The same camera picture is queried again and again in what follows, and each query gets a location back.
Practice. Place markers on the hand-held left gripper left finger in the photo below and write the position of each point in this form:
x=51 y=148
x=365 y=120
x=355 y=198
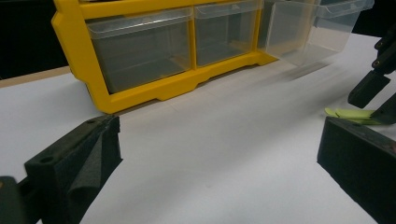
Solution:
x=68 y=168

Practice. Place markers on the yellow and black organizer cabinet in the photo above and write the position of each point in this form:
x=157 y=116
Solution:
x=90 y=77

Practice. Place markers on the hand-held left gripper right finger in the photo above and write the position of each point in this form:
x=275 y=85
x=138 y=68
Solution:
x=361 y=161

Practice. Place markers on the white table cover sheet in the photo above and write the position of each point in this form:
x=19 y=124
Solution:
x=218 y=155

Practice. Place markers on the wooden table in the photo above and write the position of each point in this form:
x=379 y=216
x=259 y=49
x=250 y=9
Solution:
x=28 y=77

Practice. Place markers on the clear plastic drawer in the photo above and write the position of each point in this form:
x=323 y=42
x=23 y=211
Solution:
x=295 y=34

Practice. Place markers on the grid of clear drawers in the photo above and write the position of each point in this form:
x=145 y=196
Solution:
x=140 y=56

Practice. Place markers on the yellow-green plastic clip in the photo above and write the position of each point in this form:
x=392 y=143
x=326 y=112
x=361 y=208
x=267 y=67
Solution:
x=351 y=113

